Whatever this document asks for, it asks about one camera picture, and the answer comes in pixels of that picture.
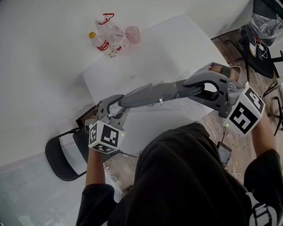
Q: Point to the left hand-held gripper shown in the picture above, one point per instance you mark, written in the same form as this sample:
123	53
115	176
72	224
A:
106	136

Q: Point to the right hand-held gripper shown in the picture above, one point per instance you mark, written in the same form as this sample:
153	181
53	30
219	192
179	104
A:
243	110

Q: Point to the person's right forearm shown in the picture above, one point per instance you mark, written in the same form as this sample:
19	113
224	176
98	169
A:
264	141

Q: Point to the person's left forearm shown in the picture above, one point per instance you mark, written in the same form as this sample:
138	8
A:
95	167

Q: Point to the person's right hand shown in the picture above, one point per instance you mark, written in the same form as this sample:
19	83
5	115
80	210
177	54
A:
215	68

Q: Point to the person's left hand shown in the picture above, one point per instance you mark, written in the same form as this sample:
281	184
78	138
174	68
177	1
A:
89	123

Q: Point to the dark brown box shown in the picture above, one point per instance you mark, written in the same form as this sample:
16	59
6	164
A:
85	117

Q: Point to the yellow-capped red-label bottle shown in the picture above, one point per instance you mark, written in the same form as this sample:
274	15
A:
102	46

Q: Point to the black office chair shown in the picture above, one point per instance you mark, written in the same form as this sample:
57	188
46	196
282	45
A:
258	64

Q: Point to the black power adapter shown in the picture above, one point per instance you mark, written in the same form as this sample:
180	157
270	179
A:
225	153

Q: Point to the pink translucent cup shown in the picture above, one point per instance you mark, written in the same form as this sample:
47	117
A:
133	35

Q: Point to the black chair with white sheet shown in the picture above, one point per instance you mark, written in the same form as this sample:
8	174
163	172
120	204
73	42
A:
57	159

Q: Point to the black metal chair legs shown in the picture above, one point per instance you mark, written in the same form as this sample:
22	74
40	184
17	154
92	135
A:
276	106

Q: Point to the person's black shirt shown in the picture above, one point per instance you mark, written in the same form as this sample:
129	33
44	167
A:
177	181

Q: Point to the bin with clear liner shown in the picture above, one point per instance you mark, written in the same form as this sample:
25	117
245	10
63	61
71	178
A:
265	24

